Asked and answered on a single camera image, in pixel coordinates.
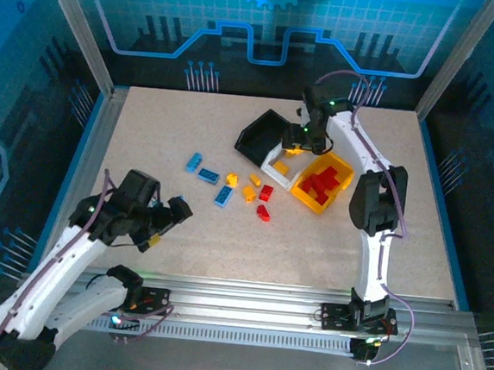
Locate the aluminium frame post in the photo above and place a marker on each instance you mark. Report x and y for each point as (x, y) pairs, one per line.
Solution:
(457, 56)
(77, 27)

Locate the blue table edge strip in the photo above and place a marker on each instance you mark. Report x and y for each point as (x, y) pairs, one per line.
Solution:
(442, 211)
(80, 157)

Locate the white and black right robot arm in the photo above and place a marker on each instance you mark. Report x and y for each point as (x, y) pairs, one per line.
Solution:
(355, 138)

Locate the black connector box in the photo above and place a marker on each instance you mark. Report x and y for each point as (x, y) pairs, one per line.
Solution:
(362, 348)
(124, 330)

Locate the yellow lego brick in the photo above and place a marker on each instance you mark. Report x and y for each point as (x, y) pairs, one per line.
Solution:
(281, 167)
(249, 192)
(232, 179)
(294, 154)
(255, 179)

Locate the red lego brick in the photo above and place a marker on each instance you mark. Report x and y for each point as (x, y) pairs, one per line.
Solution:
(336, 183)
(263, 212)
(314, 185)
(266, 192)
(328, 173)
(321, 198)

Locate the black plastic bin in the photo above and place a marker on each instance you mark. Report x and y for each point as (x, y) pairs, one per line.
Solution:
(254, 146)

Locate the aluminium side rail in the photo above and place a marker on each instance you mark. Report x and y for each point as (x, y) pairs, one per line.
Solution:
(99, 137)

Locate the yellow plastic bin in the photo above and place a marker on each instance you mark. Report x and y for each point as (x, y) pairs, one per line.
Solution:
(308, 201)

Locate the white plastic bin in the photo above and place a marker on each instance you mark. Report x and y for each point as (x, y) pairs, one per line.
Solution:
(279, 181)

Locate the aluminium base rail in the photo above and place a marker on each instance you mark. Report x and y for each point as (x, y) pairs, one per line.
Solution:
(241, 299)

